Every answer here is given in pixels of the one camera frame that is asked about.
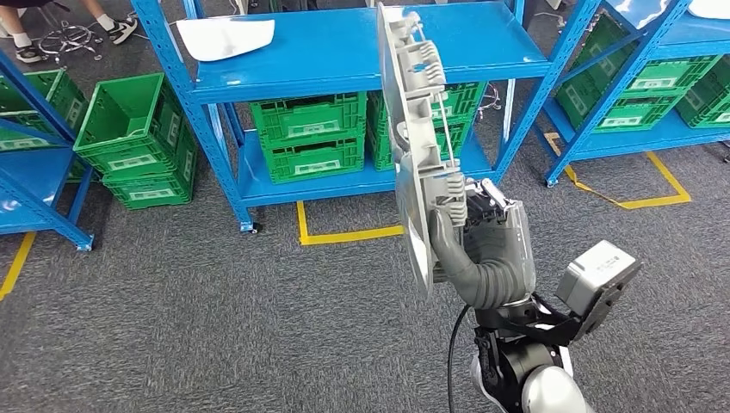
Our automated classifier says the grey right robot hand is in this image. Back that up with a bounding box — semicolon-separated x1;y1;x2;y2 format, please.
427;179;537;287

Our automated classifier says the silver plastic wheel hubcap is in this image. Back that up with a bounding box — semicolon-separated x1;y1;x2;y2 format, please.
376;3;470;301

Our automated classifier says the white plastic car panel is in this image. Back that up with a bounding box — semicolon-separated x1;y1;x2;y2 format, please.
687;0;730;21
175;16;276;63

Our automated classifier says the open green plastic crate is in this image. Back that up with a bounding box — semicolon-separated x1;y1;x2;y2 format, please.
74;72;198;178

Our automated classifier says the person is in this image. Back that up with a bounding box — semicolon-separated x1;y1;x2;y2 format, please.
0;0;138;64

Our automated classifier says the chrome star stool base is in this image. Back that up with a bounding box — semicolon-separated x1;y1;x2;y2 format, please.
36;22;105;62

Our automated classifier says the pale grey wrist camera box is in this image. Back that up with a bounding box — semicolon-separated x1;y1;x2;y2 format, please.
555;239;644;343

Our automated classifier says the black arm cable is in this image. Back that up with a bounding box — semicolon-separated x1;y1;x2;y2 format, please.
447;305;472;413

